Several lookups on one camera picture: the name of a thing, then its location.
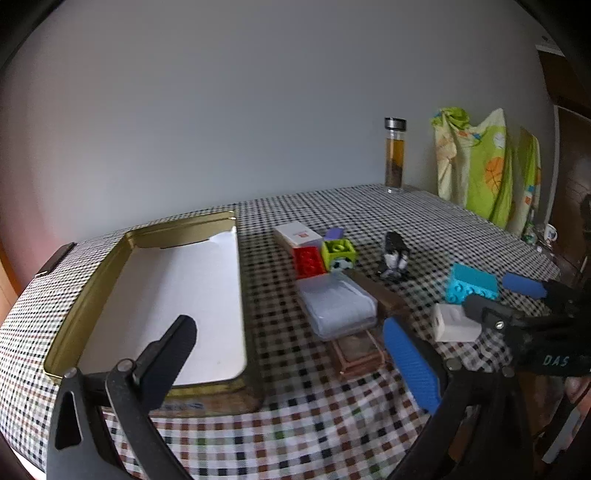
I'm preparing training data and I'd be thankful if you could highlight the brown wooden bar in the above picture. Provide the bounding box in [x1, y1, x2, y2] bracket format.
[346, 269, 409, 321]

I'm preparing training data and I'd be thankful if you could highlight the black phone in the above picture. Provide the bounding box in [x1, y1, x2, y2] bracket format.
[37, 242, 77, 277]

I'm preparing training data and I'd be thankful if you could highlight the glass tea bottle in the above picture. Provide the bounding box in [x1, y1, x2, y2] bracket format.
[384, 117, 408, 195]

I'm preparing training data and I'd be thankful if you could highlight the green printed blanket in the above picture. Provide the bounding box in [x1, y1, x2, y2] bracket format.
[431, 107, 542, 236]

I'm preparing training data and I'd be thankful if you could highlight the clear plastic box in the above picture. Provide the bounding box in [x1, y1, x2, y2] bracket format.
[296, 272, 379, 341]

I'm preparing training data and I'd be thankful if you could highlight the checkered tablecloth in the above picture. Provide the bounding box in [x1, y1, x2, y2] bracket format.
[0, 184, 561, 480]

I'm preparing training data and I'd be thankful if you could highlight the green toy block soccer print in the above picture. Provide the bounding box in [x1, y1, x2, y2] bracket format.
[322, 239, 358, 273]

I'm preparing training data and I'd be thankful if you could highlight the black and white clip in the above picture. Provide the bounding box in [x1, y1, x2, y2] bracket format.
[376, 232, 411, 280]

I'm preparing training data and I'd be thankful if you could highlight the white box with red label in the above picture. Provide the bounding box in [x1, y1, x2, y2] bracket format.
[272, 222, 324, 252]

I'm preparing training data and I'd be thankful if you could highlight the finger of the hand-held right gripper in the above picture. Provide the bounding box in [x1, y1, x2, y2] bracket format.
[502, 272, 549, 302]
[463, 294, 548, 333]

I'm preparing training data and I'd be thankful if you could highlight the red toy block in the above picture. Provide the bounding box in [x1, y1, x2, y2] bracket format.
[294, 246, 329, 280]

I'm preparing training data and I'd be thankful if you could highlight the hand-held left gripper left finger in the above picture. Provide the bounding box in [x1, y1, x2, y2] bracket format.
[45, 315, 199, 480]

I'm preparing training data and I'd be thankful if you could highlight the blue toy block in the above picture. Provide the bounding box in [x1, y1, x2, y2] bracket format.
[445, 263, 500, 305]

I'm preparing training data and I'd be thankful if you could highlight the dark wooden door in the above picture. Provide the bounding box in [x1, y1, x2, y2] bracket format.
[538, 44, 591, 278]

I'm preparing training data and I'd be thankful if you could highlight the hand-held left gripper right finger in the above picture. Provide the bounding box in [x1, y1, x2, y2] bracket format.
[382, 316, 526, 480]

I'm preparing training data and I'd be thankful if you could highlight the white cube adapter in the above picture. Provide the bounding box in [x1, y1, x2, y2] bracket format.
[431, 302, 483, 343]

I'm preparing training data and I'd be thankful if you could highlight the gold tin box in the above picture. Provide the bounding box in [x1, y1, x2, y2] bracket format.
[44, 211, 264, 418]

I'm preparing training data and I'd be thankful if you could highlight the pink copper box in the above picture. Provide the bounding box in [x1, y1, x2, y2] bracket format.
[331, 329, 387, 380]

